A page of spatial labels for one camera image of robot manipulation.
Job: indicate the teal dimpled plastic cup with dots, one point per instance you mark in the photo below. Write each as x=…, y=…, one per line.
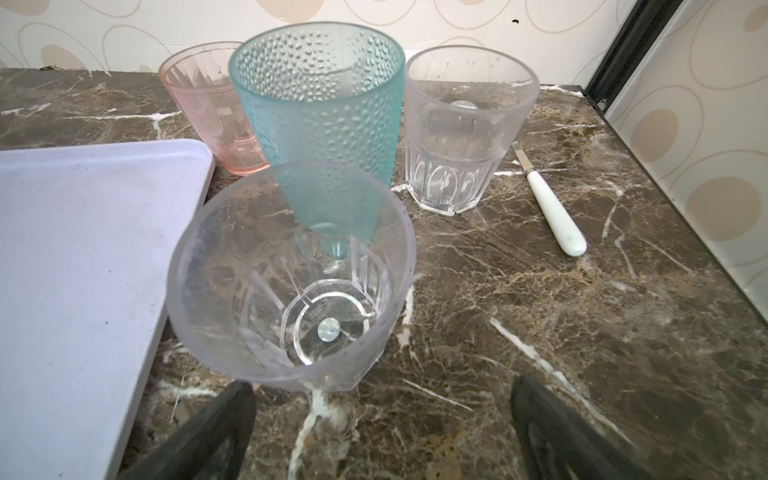
x=323, y=91

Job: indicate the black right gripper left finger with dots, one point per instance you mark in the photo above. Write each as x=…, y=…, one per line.
x=211, y=445

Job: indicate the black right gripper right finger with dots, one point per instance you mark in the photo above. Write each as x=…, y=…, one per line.
x=556, y=443

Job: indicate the lavender plastic tray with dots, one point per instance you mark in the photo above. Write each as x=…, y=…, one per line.
x=87, y=235

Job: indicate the pink ribbed plastic cup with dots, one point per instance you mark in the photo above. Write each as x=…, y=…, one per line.
x=197, y=79

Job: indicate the white handled knife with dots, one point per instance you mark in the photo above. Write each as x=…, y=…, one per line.
x=567, y=234

